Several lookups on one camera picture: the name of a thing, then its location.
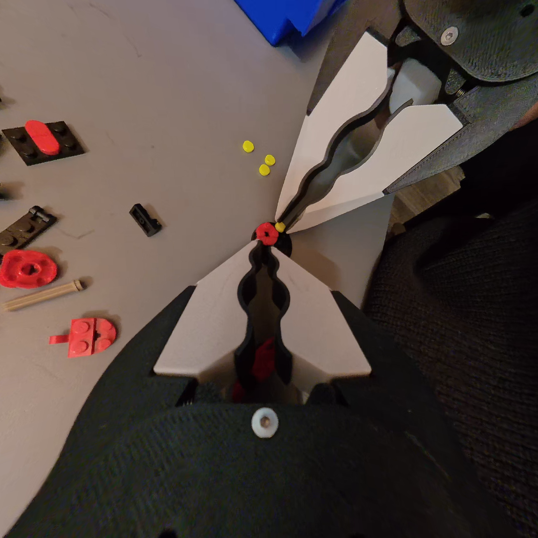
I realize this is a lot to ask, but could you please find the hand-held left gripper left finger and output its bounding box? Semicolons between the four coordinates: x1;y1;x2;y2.
152;242;265;400

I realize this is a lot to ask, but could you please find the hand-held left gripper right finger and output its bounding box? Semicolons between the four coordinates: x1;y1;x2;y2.
270;247;372;396

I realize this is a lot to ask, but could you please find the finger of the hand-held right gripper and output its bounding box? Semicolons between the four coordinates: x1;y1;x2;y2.
288;103;465;235
274;31;389;225

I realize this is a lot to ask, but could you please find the black lego wheel red hub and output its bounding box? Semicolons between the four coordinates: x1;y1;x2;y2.
251;222;293;258

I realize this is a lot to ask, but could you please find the red rounded lego plate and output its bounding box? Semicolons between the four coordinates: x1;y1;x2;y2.
48;317;117;359

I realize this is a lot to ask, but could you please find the small black lego brick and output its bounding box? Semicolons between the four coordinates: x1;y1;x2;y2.
129;203;163;237

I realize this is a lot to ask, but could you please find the tan lego axle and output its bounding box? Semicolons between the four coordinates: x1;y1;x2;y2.
2;279;86;312

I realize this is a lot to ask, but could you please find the red round lego plate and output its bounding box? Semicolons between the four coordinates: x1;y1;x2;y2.
0;249;59;289

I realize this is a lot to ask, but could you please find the black lego hinge plate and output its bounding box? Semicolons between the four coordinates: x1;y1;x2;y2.
0;205;58;255

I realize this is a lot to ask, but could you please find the blue plastic bin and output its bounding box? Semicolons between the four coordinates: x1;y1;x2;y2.
233;0;347;47

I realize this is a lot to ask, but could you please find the person's black knit sweater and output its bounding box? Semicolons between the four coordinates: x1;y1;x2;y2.
363;126;538;538

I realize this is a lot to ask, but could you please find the black plate with red tile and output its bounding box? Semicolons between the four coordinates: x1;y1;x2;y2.
2;120;86;166

